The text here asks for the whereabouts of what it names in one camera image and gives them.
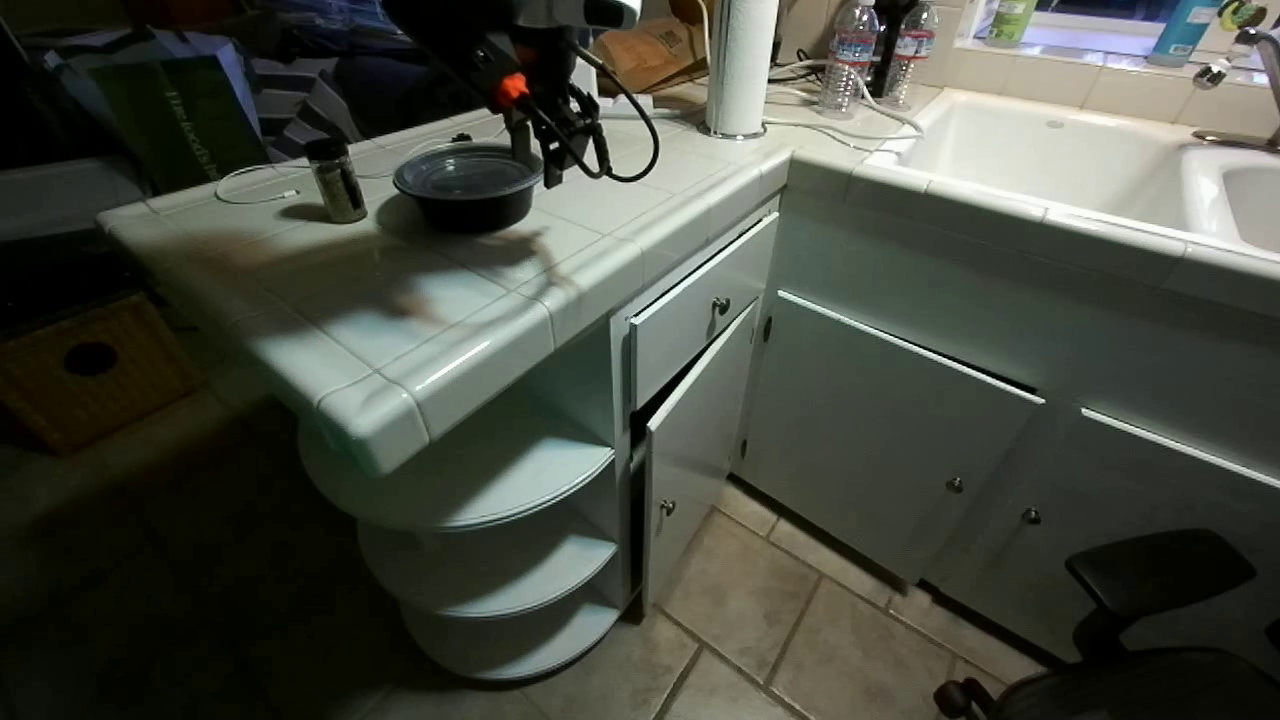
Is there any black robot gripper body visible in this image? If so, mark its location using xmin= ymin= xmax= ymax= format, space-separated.
xmin=453 ymin=15 xmax=605 ymax=146

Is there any black round lunchbox bowl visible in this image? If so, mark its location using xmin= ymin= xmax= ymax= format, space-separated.
xmin=393 ymin=146 xmax=544 ymax=241

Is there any small spice shaker jar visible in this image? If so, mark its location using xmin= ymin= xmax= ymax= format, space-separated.
xmin=303 ymin=138 xmax=371 ymax=227

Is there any white paper towel roll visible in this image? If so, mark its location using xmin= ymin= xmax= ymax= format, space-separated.
xmin=702 ymin=0 xmax=784 ymax=146

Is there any white cabinet drawer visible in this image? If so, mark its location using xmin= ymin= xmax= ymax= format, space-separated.
xmin=621 ymin=211 xmax=784 ymax=414

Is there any clear round disc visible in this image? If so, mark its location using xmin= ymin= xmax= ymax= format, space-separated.
xmin=214 ymin=162 xmax=315 ymax=207

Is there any clear plastic water bottle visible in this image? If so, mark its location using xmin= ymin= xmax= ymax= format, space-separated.
xmin=816 ymin=0 xmax=890 ymax=118
xmin=880 ymin=0 xmax=943 ymax=108

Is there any white rounded shelf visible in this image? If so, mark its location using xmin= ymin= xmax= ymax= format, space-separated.
xmin=297 ymin=397 xmax=621 ymax=535
xmin=356 ymin=513 xmax=626 ymax=625
xmin=396 ymin=592 xmax=627 ymax=689

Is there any narrow white cabinet door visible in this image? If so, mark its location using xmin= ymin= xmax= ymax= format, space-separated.
xmin=638 ymin=301 xmax=769 ymax=622

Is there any dark green book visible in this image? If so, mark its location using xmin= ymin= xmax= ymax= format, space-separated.
xmin=86 ymin=53 xmax=272 ymax=191

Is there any wide white cabinet door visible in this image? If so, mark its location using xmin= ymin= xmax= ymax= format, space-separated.
xmin=924 ymin=404 xmax=1280 ymax=673
xmin=736 ymin=288 xmax=1049 ymax=587

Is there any cardboard box with round hole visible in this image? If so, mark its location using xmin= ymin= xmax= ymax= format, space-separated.
xmin=0 ymin=294 xmax=195 ymax=456

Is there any green dish soap bottle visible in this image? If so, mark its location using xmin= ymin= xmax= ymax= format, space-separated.
xmin=983 ymin=0 xmax=1040 ymax=53

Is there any white double sink basin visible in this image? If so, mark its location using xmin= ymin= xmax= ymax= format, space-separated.
xmin=866 ymin=84 xmax=1280 ymax=283

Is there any blue bottle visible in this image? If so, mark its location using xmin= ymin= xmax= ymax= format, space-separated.
xmin=1151 ymin=0 xmax=1226 ymax=65

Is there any chrome sink faucet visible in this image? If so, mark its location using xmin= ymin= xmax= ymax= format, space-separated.
xmin=1190 ymin=5 xmax=1280 ymax=157

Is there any black office chair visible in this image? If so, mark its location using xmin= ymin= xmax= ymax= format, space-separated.
xmin=932 ymin=527 xmax=1280 ymax=720

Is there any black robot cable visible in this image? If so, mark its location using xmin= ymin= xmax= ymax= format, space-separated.
xmin=566 ymin=44 xmax=663 ymax=187

